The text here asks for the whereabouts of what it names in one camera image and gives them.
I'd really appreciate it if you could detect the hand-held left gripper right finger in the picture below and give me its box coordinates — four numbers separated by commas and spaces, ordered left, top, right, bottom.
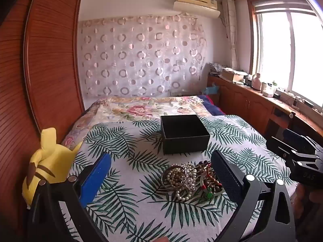
211, 150, 296, 242

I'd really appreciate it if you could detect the white jar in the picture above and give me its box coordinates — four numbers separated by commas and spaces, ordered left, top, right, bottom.
262, 82, 276, 98

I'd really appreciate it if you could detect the pile of patterned packets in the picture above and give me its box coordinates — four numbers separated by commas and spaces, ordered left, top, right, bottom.
208, 63, 228, 76

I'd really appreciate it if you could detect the brown wooden bead bracelet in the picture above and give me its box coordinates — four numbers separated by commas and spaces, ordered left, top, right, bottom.
201, 178, 223, 192
196, 160, 215, 173

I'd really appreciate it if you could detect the silver filigree brooch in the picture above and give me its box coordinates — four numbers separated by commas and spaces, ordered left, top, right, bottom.
182, 175, 197, 191

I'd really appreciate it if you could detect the low wooden cabinet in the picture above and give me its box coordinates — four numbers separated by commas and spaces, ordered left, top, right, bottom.
207, 74, 323, 157

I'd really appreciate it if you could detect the beige wall air conditioner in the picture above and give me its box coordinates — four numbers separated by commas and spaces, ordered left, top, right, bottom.
173, 0, 220, 19

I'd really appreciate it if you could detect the black box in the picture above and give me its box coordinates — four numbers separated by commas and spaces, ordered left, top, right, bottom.
160, 115, 211, 155

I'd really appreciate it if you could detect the dark blue blanket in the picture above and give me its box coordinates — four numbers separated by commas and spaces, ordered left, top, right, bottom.
197, 94, 226, 118

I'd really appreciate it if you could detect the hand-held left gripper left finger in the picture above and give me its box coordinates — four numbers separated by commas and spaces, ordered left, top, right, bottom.
27, 152, 112, 242

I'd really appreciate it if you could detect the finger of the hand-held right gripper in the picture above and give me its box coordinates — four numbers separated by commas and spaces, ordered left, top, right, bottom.
282, 128, 320, 152
266, 136, 303, 168

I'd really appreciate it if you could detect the floral quilt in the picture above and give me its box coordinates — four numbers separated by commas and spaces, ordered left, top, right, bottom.
62, 95, 215, 147

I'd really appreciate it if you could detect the yellow plush toy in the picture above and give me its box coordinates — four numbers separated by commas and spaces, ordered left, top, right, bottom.
22, 128, 83, 210

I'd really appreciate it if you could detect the pink jug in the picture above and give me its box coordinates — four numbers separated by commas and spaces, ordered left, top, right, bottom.
252, 73, 263, 91

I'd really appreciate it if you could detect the green leaf print blanket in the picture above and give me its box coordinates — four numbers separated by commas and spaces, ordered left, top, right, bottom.
68, 115, 298, 242

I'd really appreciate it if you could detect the silver metal bangle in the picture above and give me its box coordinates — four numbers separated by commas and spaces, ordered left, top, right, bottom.
161, 168, 178, 190

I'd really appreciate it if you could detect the grey roller blind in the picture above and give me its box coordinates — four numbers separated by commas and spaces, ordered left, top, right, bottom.
252, 0, 316, 15

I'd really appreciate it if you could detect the sheer circle pattern curtain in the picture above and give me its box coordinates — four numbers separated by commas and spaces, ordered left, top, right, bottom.
78, 15, 207, 97

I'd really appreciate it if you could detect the wooden slatted wardrobe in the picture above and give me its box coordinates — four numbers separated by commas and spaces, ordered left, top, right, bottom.
0, 0, 85, 217

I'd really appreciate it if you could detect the person's right hand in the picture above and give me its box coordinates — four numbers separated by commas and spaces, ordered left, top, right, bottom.
294, 181, 323, 242

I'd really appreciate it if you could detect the jade bangle with red string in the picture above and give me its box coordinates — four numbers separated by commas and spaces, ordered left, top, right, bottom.
200, 165, 225, 197

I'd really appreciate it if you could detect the open cardboard box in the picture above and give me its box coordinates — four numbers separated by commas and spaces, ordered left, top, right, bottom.
221, 69, 249, 83

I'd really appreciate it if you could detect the wooden framed window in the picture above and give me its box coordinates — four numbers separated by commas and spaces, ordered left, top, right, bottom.
249, 0, 323, 109

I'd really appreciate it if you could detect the patterned tied window curtain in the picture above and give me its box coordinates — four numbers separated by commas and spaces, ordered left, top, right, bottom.
222, 0, 239, 70

